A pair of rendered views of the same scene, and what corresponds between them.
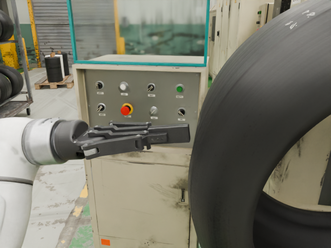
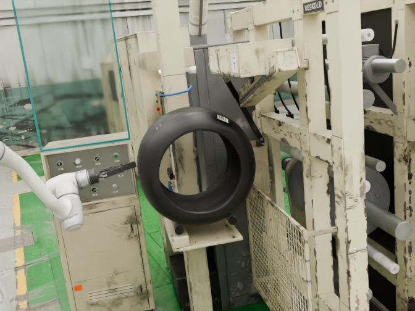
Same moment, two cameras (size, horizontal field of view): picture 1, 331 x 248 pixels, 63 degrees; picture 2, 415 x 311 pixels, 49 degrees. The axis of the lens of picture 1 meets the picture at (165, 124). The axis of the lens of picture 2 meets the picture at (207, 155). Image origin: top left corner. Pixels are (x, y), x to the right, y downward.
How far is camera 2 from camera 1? 1.88 m
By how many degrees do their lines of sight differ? 21
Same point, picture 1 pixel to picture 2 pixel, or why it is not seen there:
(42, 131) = (83, 174)
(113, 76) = (69, 155)
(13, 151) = (73, 183)
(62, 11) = not seen: outside the picture
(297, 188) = (188, 189)
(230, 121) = (147, 154)
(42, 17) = not seen: outside the picture
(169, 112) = not seen: hidden behind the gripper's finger
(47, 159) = (86, 184)
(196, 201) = (143, 181)
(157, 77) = (100, 151)
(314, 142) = (188, 165)
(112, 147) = (112, 173)
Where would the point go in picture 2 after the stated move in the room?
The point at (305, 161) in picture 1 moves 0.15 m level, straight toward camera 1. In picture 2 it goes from (188, 174) to (183, 182)
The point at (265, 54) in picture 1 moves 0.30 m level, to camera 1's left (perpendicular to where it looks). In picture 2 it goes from (152, 136) to (89, 147)
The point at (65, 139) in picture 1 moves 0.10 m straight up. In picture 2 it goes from (92, 174) to (89, 155)
